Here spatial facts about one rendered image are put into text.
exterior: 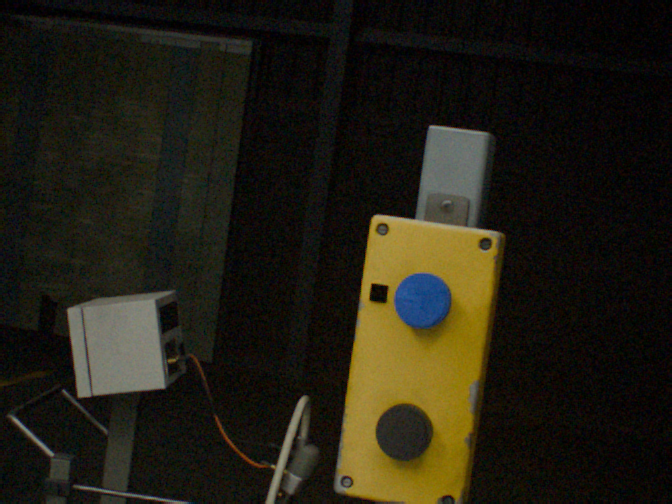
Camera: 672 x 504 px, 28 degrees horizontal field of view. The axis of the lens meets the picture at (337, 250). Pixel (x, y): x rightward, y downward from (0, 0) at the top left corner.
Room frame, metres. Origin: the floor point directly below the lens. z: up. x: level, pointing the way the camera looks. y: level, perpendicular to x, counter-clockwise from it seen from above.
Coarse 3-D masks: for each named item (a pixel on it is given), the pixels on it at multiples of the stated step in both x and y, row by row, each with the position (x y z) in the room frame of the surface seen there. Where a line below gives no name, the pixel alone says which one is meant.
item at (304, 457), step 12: (300, 444) 2.65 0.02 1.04; (300, 456) 2.64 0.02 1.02; (312, 456) 2.64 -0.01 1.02; (288, 468) 2.66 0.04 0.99; (300, 468) 2.64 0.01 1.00; (312, 468) 2.65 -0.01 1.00; (288, 480) 2.64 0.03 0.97; (300, 480) 2.64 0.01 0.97; (288, 492) 2.64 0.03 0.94; (300, 492) 2.65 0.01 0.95
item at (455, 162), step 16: (432, 128) 1.26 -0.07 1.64; (448, 128) 1.26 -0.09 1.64; (432, 144) 1.26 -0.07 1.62; (448, 144) 1.26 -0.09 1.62; (464, 144) 1.25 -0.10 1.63; (480, 144) 1.25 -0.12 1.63; (432, 160) 1.26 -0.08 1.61; (448, 160) 1.26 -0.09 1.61; (464, 160) 1.25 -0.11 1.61; (480, 160) 1.25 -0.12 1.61; (432, 176) 1.26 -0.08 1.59; (448, 176) 1.25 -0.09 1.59; (464, 176) 1.25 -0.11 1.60; (480, 176) 1.25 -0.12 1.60; (448, 192) 1.25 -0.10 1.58; (464, 192) 1.25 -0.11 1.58; (480, 192) 1.25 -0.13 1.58; (480, 208) 1.26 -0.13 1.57; (480, 224) 1.27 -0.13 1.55
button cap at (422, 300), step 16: (400, 288) 1.19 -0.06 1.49; (416, 288) 1.18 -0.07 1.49; (432, 288) 1.18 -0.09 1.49; (448, 288) 1.19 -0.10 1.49; (400, 304) 1.18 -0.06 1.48; (416, 304) 1.18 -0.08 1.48; (432, 304) 1.18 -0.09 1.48; (448, 304) 1.18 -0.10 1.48; (416, 320) 1.18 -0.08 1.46; (432, 320) 1.18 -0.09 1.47
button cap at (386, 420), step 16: (384, 416) 1.19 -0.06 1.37; (400, 416) 1.18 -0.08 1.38; (416, 416) 1.18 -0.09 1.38; (384, 432) 1.18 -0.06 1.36; (400, 432) 1.18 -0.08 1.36; (416, 432) 1.18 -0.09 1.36; (432, 432) 1.19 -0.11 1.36; (384, 448) 1.18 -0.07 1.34; (400, 448) 1.18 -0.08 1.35; (416, 448) 1.18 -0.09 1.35
